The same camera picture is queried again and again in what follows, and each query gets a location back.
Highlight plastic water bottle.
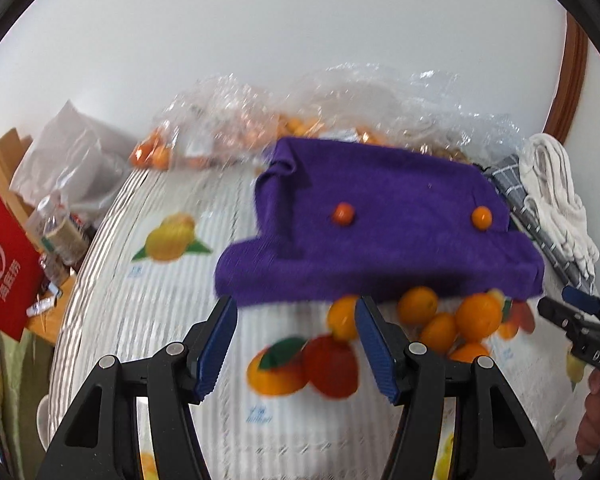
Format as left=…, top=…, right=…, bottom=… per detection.
left=26, top=192, right=90, bottom=269

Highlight person's right hand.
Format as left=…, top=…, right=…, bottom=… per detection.
left=576, top=368, right=600, bottom=456

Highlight grey checked cloth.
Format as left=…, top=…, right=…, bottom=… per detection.
left=484, top=155, right=597, bottom=295

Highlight mandarins in bag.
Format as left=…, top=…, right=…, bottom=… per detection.
left=129, top=131, right=172, bottom=170

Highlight orange fruit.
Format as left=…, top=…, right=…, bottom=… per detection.
left=454, top=292, right=503, bottom=342
left=396, top=286, right=439, bottom=327
left=326, top=295, right=358, bottom=341
left=418, top=312, right=458, bottom=356
left=448, top=342, right=490, bottom=363

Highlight red paper bag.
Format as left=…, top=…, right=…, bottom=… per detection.
left=0, top=196, right=43, bottom=341

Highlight clear plastic fruit bag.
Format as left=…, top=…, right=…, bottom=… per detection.
left=152, top=64, right=524, bottom=168

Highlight small orange kumquat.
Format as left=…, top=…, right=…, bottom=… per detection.
left=470, top=206, right=493, bottom=232

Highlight purple towel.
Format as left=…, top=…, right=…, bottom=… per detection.
left=214, top=138, right=544, bottom=306

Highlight white plastic bag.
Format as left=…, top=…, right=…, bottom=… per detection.
left=9, top=101, right=136, bottom=226

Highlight white folded cloth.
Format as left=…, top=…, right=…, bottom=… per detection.
left=519, top=133, right=600, bottom=281

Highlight small red-orange kumquat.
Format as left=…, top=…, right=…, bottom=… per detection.
left=330, top=202, right=356, bottom=226

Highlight brown wooden door frame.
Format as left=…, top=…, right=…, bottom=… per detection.
left=544, top=13, right=588, bottom=144

